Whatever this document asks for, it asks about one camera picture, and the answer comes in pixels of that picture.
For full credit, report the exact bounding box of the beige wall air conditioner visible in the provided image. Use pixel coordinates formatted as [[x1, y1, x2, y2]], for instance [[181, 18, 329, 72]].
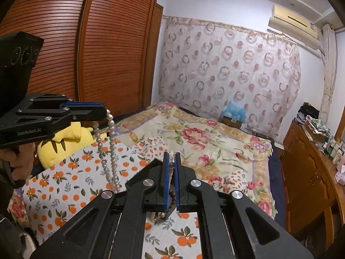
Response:
[[268, 4, 320, 50]]

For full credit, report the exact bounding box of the beige tied curtain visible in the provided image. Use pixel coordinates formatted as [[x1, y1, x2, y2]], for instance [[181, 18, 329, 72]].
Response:
[[321, 24, 338, 123]]

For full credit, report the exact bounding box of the orange fruit print cloth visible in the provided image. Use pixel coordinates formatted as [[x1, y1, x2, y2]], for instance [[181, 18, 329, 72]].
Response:
[[22, 137, 232, 259]]

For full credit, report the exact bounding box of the brown slatted wooden wardrobe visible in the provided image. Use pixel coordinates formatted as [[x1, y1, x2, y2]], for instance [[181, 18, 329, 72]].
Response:
[[0, 0, 164, 130]]

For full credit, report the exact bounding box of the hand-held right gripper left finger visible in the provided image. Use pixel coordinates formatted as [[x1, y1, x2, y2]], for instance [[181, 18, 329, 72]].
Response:
[[31, 152, 171, 259]]

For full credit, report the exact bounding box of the floral blanket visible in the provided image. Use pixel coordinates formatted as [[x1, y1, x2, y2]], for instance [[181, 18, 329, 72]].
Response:
[[8, 102, 278, 222]]

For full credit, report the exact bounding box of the navy bed sheet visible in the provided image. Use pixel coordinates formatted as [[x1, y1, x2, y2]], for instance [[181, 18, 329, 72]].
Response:
[[268, 137, 287, 220]]

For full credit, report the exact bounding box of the stack of folded clothes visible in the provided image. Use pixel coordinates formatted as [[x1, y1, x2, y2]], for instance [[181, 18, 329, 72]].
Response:
[[296, 102, 332, 142]]

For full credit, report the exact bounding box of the cardboard box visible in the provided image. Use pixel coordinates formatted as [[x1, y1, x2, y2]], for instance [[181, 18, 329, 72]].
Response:
[[221, 116, 243, 130]]

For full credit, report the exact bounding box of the person's left hand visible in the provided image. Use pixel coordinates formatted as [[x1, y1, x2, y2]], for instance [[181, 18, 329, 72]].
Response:
[[0, 142, 36, 189]]

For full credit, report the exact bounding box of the white pearl necklace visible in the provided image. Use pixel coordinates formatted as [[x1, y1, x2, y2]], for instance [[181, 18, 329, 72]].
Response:
[[92, 109, 122, 193]]

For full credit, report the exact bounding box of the wooden sideboard cabinet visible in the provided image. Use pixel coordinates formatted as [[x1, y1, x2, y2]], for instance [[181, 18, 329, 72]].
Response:
[[280, 120, 345, 249]]

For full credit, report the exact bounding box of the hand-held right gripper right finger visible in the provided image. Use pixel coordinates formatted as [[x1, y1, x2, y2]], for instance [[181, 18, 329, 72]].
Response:
[[174, 152, 314, 259]]

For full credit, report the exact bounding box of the pink tissue box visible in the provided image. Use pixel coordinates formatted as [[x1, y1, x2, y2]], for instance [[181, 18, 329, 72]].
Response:
[[335, 164, 345, 186]]

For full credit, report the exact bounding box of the blue plastic bag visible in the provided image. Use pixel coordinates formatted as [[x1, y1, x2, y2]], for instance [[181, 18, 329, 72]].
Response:
[[221, 101, 247, 122]]

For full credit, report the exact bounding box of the row of toiletry bottles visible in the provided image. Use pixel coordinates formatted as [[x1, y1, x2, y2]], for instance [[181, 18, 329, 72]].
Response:
[[323, 137, 345, 166]]

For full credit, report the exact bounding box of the yellow plush toy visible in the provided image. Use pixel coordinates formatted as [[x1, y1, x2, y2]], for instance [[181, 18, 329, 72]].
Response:
[[37, 121, 95, 171]]

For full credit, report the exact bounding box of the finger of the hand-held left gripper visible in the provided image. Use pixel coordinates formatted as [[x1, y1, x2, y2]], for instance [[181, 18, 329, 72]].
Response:
[[16, 107, 107, 126], [27, 94, 106, 112]]

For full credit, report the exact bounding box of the circle pattern sheer curtain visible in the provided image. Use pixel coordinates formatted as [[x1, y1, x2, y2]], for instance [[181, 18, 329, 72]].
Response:
[[158, 16, 302, 141]]

